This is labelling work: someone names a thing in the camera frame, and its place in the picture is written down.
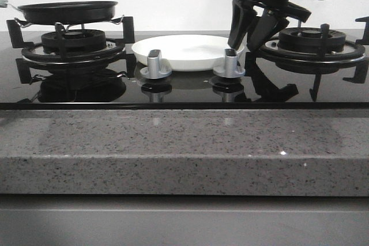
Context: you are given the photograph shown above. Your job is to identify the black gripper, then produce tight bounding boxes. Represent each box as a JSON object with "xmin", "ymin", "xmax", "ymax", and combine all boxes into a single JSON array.
[{"xmin": 228, "ymin": 0, "xmax": 311, "ymax": 51}]

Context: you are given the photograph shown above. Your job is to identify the white plate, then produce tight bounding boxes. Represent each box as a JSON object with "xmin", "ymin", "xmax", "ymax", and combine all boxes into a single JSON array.
[{"xmin": 132, "ymin": 35, "xmax": 229, "ymax": 72}]

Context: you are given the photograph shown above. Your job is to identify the black frying pan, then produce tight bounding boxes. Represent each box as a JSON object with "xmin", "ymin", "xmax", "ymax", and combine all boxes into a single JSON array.
[{"xmin": 16, "ymin": 1, "xmax": 118, "ymax": 25}]

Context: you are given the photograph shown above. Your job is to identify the silver stove knob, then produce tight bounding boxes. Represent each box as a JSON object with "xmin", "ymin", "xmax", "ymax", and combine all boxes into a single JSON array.
[
  {"xmin": 140, "ymin": 50, "xmax": 172, "ymax": 80},
  {"xmin": 213, "ymin": 48, "xmax": 245, "ymax": 78}
]

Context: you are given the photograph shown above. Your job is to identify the black glass cooktop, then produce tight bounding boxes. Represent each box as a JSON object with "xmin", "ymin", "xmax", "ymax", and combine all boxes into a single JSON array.
[{"xmin": 1, "ymin": 32, "xmax": 368, "ymax": 110}]

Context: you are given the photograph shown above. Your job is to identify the black gas burner with grate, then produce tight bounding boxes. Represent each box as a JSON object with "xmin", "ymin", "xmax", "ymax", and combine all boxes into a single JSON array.
[{"xmin": 7, "ymin": 16, "xmax": 135, "ymax": 69}]

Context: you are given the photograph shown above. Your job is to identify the grey cabinet front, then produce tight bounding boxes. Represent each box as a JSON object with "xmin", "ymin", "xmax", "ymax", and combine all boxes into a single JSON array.
[{"xmin": 1, "ymin": 195, "xmax": 368, "ymax": 245}]

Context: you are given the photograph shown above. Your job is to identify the wire pan support ring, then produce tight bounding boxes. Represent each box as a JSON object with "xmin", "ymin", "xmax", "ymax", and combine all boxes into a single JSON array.
[{"xmin": 13, "ymin": 14, "xmax": 125, "ymax": 32}]

